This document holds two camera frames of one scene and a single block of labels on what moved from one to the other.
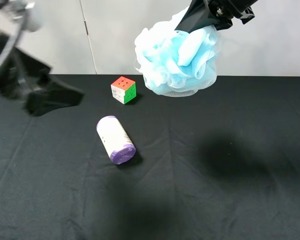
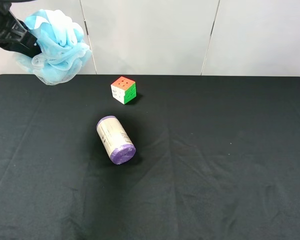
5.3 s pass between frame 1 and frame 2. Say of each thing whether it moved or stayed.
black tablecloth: stayed
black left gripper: moved
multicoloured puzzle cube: stayed
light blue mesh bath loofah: moved
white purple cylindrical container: stayed
